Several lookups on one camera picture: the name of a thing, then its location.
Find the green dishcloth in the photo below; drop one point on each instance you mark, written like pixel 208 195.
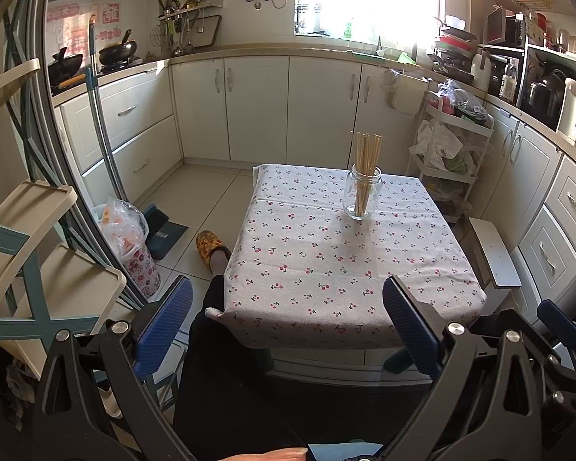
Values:
pixel 407 57

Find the person's left hand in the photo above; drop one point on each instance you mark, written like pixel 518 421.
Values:
pixel 259 455

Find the metal shelf rack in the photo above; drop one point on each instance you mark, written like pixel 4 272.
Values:
pixel 557 53

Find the clear glass jar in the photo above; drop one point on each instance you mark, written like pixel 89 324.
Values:
pixel 350 187

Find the person's black trousers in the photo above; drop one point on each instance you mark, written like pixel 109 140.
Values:
pixel 249 403

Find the clear orange-print plastic bag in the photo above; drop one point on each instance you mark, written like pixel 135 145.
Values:
pixel 120 225

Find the white plastic jug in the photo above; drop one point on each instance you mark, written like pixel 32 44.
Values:
pixel 480 74

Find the green dish soap bottle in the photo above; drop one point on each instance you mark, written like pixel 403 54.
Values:
pixel 348 31

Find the white stove drawer unit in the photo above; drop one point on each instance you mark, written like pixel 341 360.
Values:
pixel 125 144

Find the wall utensil rack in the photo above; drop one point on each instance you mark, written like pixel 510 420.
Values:
pixel 177 14

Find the grey mop pole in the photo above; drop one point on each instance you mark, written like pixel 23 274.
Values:
pixel 91 81

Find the black countertop appliance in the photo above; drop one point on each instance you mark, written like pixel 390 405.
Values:
pixel 494 72

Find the yellow floral slipper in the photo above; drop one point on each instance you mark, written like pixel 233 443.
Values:
pixel 206 245

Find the small toaster oven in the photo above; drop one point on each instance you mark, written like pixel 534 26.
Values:
pixel 497 26

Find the white two-door base cabinet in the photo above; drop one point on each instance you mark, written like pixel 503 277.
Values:
pixel 528 168

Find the white plastic bag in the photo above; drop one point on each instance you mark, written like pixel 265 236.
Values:
pixel 437 146

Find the white rolling cart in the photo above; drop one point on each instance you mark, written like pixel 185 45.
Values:
pixel 456 120

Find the white wooden stool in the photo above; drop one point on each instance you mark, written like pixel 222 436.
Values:
pixel 499 259

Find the clear labelled bottle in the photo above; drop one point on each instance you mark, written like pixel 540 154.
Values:
pixel 508 84

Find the stack of pans and plates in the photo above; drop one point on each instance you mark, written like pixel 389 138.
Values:
pixel 453 53

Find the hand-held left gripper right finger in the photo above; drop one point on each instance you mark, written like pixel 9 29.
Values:
pixel 410 331

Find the white panelled drawer unit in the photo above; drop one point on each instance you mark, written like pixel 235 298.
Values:
pixel 561 230

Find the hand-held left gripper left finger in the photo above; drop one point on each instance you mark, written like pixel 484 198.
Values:
pixel 165 329

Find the grey sliding door frame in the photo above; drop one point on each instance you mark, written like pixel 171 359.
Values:
pixel 41 57

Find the white sink base cabinets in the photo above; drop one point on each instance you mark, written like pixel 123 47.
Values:
pixel 259 105

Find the bunch of wooden chopsticks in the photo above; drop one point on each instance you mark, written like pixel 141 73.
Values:
pixel 365 153

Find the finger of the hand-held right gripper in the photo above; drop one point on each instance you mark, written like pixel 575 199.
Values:
pixel 559 319

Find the dark dustpan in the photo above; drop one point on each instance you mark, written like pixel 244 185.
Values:
pixel 165 237

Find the red paper wall decals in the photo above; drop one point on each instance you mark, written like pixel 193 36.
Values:
pixel 69 33

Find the pale green plastic bag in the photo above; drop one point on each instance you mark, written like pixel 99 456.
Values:
pixel 458 165

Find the grey baking tray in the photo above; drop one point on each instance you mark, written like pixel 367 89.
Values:
pixel 206 31

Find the white hanging door bin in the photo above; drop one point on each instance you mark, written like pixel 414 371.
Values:
pixel 405 96

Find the cherry print tablecloth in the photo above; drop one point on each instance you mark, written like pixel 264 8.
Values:
pixel 317 259

